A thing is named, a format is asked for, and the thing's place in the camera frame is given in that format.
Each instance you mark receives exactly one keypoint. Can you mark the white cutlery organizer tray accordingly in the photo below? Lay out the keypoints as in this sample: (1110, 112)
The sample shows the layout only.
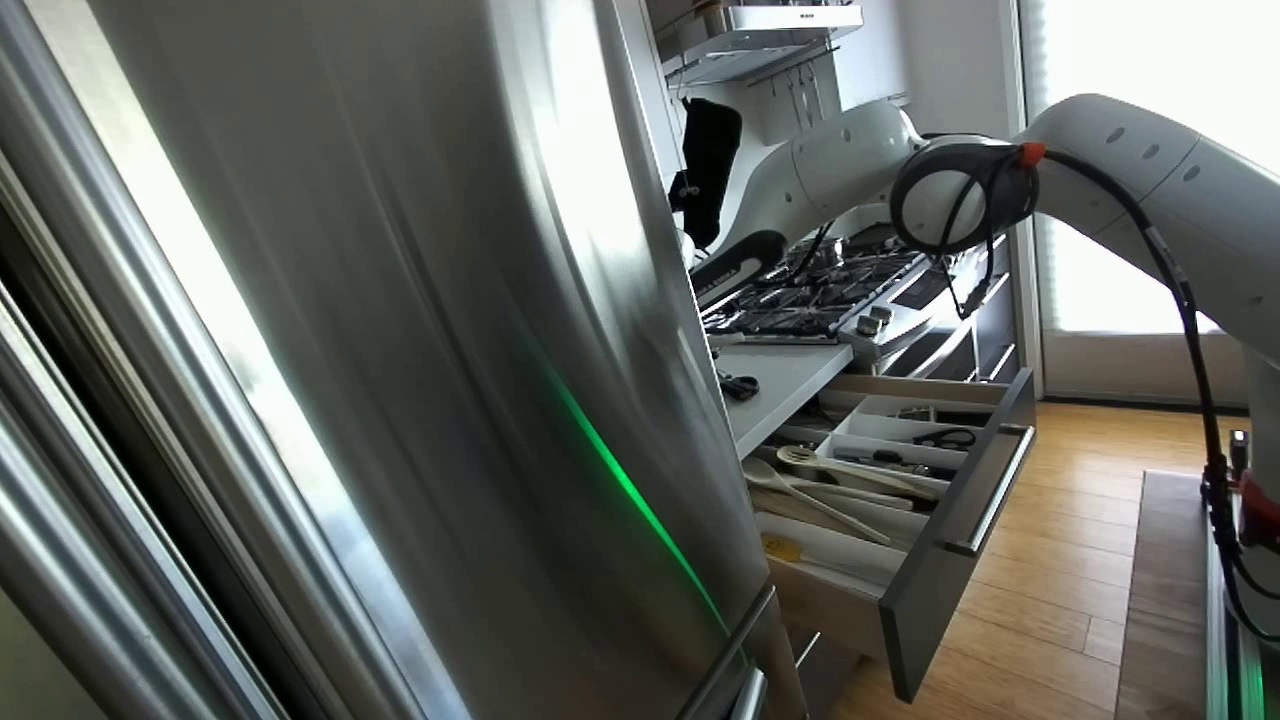
(882, 425)

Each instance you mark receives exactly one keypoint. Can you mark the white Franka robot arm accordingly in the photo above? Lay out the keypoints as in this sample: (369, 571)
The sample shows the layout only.
(1146, 160)

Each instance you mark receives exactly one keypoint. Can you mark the wide wooden spatula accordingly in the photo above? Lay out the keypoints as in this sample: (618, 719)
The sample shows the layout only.
(827, 508)

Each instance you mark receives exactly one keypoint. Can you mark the wooden spoon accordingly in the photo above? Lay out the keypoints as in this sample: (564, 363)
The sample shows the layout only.
(803, 459)

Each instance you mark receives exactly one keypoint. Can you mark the stainless gas stove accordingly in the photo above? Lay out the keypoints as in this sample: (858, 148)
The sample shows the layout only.
(813, 295)

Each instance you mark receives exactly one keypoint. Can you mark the dark base cabinet drawers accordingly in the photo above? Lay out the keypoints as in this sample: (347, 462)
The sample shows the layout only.
(1003, 321)

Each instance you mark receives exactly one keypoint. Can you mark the black oven mitt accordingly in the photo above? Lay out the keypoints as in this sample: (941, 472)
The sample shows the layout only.
(705, 164)

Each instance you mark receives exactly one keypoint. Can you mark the metal robot stand frame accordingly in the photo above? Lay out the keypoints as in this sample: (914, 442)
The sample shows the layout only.
(1222, 600)

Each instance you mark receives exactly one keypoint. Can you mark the dark front kitchen drawer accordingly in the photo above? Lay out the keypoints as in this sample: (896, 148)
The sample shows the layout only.
(934, 600)

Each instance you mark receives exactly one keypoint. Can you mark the stainless steel fridge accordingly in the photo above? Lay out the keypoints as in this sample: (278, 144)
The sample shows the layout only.
(400, 335)

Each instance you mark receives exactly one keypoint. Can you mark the bright glass door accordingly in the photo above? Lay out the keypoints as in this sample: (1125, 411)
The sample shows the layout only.
(1095, 321)

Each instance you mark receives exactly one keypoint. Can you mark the stainless range hood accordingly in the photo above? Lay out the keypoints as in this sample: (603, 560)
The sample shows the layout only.
(787, 18)

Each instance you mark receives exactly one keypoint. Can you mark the small black pan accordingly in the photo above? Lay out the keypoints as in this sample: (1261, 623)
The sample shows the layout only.
(739, 389)

